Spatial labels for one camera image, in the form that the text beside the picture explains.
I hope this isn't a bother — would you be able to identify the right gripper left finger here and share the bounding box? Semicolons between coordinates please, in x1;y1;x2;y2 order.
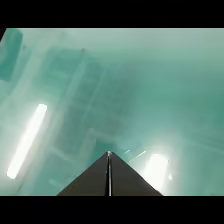
57;151;110;197

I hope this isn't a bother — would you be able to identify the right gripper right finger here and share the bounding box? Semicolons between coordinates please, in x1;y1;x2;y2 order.
109;151;163;197

